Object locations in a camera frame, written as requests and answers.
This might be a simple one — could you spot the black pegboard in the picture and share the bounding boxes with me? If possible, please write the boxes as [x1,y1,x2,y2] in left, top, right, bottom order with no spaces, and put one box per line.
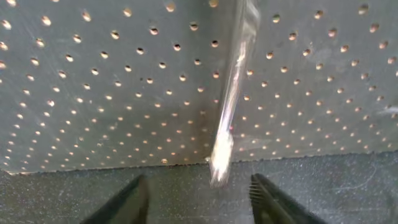
[0,0,398,175]

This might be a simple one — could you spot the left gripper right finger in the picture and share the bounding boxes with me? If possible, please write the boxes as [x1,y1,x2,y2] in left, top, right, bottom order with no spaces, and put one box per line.
[248,173,329,224]

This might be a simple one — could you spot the wrench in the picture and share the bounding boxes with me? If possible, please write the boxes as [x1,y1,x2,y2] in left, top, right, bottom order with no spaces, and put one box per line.
[208,0,261,189]

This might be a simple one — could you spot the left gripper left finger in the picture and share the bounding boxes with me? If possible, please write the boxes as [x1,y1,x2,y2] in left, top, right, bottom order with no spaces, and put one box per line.
[80,174,150,224]

